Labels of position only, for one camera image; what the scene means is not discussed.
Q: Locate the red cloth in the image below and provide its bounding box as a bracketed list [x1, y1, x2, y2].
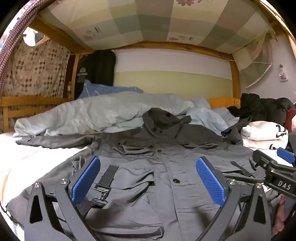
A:
[285, 109, 296, 133]

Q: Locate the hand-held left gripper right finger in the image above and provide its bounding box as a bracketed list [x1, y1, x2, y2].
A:
[196, 156, 272, 241]

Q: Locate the light blue duvet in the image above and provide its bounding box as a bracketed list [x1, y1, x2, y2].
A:
[14, 91, 240, 137]

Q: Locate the red checked shirt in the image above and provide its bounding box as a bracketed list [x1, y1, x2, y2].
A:
[0, 0, 56, 98]

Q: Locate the white sweatshirt with black print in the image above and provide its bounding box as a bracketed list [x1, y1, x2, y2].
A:
[240, 121, 289, 151]

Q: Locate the person's right hand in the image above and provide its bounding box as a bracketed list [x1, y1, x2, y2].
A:
[272, 194, 290, 235]

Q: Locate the black hanging garment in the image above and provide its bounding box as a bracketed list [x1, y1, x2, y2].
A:
[75, 50, 116, 99]

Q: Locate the black jacket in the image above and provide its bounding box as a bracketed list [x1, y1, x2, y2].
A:
[227, 93, 296, 127]

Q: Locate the grey jacket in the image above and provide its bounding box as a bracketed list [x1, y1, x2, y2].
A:
[6, 108, 285, 241]

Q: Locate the wooden bunk bed frame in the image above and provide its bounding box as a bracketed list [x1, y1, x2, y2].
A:
[0, 0, 296, 133]

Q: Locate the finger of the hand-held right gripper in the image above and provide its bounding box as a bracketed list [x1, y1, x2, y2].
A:
[276, 148, 296, 168]
[253, 150, 276, 173]

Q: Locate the white clothes hanger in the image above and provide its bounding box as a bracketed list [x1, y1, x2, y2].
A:
[245, 61, 273, 88]

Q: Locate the white wall hook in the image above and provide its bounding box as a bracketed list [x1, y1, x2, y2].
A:
[279, 64, 288, 82]

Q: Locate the brown patterned curtain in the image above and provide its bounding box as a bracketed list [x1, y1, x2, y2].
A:
[2, 39, 71, 98]

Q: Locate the blue pillow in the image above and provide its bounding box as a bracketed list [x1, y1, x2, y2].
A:
[77, 79, 144, 100]

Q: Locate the orange pillow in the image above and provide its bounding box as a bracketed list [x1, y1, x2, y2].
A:
[208, 97, 241, 109]

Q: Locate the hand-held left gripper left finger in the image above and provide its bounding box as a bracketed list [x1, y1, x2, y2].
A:
[23, 156, 109, 241]

